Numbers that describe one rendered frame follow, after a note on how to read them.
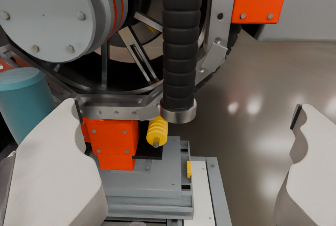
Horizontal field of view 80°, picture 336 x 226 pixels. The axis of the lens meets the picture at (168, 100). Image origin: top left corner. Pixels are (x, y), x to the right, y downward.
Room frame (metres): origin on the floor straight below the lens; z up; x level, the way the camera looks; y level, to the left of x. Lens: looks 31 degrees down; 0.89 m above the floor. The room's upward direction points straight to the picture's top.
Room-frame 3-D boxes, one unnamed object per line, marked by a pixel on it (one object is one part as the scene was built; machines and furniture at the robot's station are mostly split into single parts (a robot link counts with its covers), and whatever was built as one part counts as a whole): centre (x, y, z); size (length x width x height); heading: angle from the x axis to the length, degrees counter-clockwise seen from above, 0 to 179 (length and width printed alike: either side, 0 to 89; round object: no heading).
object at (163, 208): (0.61, 0.14, 0.13); 0.50 x 0.36 x 0.10; 88
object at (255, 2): (0.44, -0.17, 0.85); 0.09 x 0.08 x 0.07; 88
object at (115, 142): (0.48, 0.15, 0.48); 0.16 x 0.12 x 0.17; 178
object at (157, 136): (0.54, 0.03, 0.51); 0.29 x 0.06 x 0.06; 178
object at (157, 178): (0.61, 0.14, 0.32); 0.40 x 0.30 x 0.28; 88
